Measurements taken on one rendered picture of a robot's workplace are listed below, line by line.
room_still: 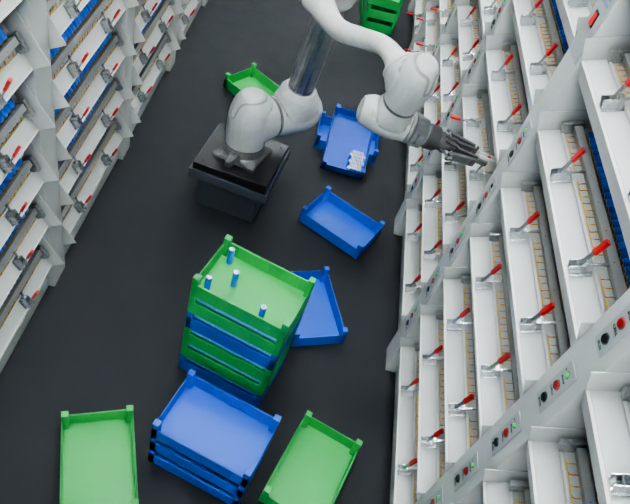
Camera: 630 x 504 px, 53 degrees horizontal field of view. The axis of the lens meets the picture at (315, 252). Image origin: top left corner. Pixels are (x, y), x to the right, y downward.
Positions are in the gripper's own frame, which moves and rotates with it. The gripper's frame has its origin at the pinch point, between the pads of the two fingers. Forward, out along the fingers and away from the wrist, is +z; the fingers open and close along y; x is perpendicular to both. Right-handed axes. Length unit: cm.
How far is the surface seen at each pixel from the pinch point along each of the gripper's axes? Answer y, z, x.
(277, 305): 40, -43, -47
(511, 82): -23.9, 1.7, 13.7
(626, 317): 90, -9, 42
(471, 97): -43.8, 1.2, -6.7
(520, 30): -22.6, -6.2, 29.5
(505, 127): 1.0, -2.1, 12.9
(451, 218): 1.0, 2.6, -24.3
